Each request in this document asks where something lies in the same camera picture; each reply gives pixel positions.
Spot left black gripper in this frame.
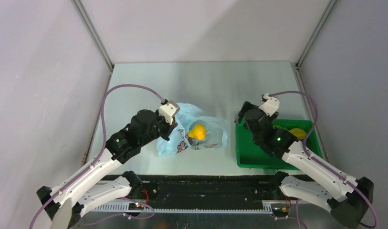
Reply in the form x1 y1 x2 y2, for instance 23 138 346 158
139 109 178 146

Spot left aluminium frame post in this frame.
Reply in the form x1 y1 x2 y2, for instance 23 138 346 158
71 0 114 72

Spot aluminium frame post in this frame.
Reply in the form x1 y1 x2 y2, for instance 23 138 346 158
295 0 339 70
71 0 114 72

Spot yellow fake pear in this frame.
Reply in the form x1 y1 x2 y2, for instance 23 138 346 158
188 124 207 141

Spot right aluminium frame post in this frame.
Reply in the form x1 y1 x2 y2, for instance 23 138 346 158
295 0 339 70

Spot light blue plastic bag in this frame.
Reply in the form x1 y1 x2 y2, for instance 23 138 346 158
156 103 229 156

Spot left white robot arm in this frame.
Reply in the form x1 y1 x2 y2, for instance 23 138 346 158
36 104 179 229

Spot green fake grapes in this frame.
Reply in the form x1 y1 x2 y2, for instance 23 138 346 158
273 125 287 130

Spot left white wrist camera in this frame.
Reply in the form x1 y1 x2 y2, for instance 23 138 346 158
158 99 180 125

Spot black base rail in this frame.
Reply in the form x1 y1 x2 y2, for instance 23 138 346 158
99 175 305 211

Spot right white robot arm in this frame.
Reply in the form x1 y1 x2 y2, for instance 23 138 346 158
235 99 374 229

